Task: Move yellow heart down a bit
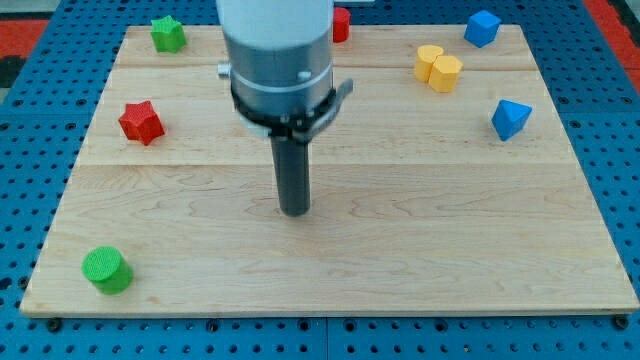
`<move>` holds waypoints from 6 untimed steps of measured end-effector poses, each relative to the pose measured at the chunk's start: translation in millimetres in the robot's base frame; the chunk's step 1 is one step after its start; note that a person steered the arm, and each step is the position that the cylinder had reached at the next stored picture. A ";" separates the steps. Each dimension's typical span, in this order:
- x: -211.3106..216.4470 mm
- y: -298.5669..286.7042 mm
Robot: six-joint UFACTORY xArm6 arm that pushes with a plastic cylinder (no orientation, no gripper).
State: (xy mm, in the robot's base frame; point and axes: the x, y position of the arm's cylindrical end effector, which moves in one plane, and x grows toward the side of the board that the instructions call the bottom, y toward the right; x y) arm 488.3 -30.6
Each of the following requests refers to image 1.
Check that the yellow hexagon block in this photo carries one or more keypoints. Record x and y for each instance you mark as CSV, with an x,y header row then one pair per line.
x,y
445,73

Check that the blue triangular prism block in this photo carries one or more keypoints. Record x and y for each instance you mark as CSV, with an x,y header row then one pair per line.
x,y
509,118

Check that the red star block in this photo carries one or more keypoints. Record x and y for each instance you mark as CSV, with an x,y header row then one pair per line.
x,y
141,122

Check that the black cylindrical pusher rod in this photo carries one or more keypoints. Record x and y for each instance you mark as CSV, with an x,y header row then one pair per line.
x,y
291,165

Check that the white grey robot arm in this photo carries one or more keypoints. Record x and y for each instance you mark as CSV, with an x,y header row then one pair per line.
x,y
280,71

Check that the green star block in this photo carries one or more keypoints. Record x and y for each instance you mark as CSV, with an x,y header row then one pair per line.
x,y
167,34

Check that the blue cube block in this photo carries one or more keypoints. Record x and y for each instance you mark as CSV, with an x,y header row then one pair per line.
x,y
482,28

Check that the wooden board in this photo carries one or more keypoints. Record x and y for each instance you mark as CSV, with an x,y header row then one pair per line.
x,y
418,209

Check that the red cylinder block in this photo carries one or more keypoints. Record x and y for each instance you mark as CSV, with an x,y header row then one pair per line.
x,y
341,24

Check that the yellow heart block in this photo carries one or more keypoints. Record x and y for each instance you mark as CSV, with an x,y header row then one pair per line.
x,y
426,56

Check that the green cylinder block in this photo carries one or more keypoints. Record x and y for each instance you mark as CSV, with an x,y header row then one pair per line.
x,y
107,270

